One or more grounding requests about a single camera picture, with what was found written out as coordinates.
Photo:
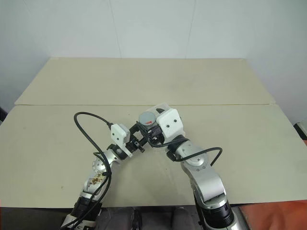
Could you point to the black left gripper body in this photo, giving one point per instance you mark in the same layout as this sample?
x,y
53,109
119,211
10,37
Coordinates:
x,y
135,144

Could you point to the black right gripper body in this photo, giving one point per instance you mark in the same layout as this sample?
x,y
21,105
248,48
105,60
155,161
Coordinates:
x,y
158,137

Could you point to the small jar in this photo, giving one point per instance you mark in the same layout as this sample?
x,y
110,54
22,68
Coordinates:
x,y
141,127

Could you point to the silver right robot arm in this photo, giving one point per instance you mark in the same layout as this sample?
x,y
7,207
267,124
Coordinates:
x,y
204,177

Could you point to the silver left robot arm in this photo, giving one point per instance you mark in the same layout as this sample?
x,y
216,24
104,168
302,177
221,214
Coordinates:
x,y
100,165

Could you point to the orange red mat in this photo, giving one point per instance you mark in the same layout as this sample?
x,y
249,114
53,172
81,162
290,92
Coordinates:
x,y
271,215

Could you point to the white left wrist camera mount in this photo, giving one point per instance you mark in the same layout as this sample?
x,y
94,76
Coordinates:
x,y
120,134

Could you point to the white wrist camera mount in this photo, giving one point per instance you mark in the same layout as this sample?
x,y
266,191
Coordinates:
x,y
120,134
171,127

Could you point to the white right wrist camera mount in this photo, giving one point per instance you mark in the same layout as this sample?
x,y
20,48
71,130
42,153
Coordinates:
x,y
171,127

